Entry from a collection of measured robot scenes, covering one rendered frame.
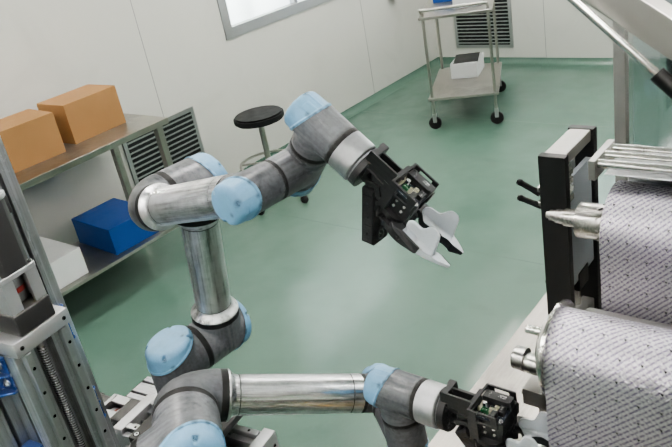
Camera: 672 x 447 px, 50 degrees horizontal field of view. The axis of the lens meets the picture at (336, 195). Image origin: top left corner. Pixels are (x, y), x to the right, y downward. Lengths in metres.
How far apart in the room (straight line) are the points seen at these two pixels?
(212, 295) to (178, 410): 0.50
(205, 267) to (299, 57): 4.37
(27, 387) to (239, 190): 0.66
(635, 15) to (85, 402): 1.36
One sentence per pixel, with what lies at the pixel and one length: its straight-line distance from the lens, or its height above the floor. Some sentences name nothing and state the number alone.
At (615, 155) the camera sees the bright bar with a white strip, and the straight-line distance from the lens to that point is 1.28.
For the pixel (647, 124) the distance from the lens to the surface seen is 2.02.
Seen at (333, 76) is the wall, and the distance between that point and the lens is 6.25.
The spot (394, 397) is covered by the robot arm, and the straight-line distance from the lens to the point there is 1.28.
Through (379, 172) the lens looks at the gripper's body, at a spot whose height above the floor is 1.52.
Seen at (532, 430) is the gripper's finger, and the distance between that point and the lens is 1.24.
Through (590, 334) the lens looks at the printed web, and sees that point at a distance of 1.09.
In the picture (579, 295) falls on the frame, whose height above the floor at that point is 1.08.
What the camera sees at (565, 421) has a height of 1.17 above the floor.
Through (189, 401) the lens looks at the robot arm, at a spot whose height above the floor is 1.20.
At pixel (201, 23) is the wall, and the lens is 5.19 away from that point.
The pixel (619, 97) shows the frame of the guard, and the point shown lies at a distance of 2.00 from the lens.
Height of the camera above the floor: 1.95
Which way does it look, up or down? 24 degrees down
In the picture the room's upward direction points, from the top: 11 degrees counter-clockwise
